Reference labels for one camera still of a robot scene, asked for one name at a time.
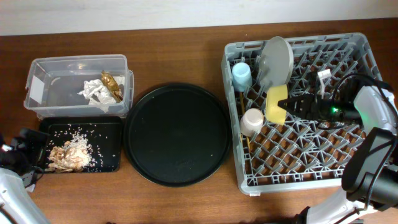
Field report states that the yellow bowl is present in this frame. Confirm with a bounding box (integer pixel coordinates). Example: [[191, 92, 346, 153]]
[[265, 85, 288, 125]]

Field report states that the grey plate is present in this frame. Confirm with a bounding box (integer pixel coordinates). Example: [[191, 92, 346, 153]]
[[259, 36, 294, 91]]

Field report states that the pink cup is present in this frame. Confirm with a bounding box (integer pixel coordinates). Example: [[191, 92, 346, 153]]
[[239, 108, 264, 137]]

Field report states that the blue cup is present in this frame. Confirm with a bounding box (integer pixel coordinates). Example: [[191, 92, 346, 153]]
[[232, 62, 252, 92]]

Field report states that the white napkin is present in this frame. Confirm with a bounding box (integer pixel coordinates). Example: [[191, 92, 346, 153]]
[[78, 79, 116, 113]]

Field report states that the gold foil wrapper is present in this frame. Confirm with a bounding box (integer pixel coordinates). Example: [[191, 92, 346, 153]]
[[101, 70, 123, 103]]

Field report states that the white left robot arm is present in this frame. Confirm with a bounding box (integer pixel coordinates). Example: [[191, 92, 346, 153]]
[[1, 128, 49, 223]]

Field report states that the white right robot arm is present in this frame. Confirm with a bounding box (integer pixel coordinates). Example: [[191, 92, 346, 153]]
[[266, 84, 397, 223]]

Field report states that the grey dishwasher rack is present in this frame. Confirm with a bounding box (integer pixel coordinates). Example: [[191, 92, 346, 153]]
[[221, 33, 381, 196]]

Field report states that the food scraps pile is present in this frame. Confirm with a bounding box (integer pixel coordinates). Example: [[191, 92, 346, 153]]
[[45, 134, 96, 173]]

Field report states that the black rectangular tray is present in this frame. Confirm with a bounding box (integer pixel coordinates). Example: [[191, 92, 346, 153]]
[[39, 116, 123, 173]]

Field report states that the clear plastic bin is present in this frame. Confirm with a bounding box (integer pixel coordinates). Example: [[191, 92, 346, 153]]
[[24, 54, 134, 118]]

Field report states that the round black tray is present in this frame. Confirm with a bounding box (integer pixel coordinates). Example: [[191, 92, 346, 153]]
[[123, 83, 233, 187]]

